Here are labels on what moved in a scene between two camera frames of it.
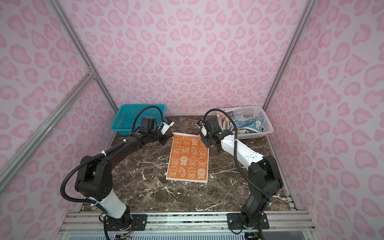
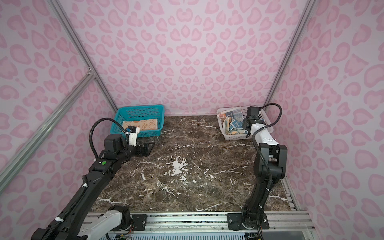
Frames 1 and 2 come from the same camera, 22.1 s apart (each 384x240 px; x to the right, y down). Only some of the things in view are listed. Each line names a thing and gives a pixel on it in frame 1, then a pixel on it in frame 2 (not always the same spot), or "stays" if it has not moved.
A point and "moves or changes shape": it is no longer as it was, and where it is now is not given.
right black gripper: [206, 141] to [246, 121]
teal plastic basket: [124, 115] stays
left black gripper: [165, 137] to [146, 151]
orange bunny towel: [189, 158] moves or changes shape
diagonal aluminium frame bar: [10, 170] stays
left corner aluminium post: [73, 36] stays
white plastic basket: [255, 111] stays
